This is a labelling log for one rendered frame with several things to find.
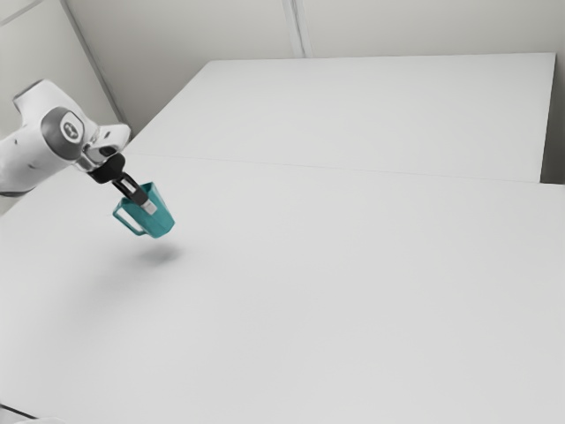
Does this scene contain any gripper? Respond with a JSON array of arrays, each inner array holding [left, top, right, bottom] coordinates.
[[87, 154, 157, 216]]

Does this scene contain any teal faceted mug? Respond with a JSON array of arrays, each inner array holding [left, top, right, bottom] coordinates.
[[112, 181, 177, 240]]

